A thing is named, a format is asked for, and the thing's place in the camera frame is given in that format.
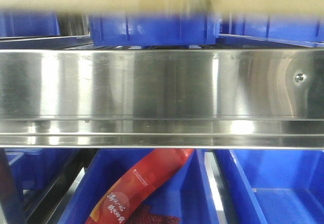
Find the red snack package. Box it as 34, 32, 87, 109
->
86, 148, 194, 223

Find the blue lower bin centre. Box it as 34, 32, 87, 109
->
214, 150, 323, 223

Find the blue stacked bins right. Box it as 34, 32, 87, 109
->
220, 14, 323, 47

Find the steel shelf front rail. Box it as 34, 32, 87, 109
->
1, 49, 323, 149

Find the blue plastic bin left behind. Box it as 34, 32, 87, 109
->
1, 10, 60, 38

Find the blue plastic bin centre shelf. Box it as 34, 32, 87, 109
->
89, 13, 220, 46

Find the blue lower bin left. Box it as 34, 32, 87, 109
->
58, 149, 218, 223

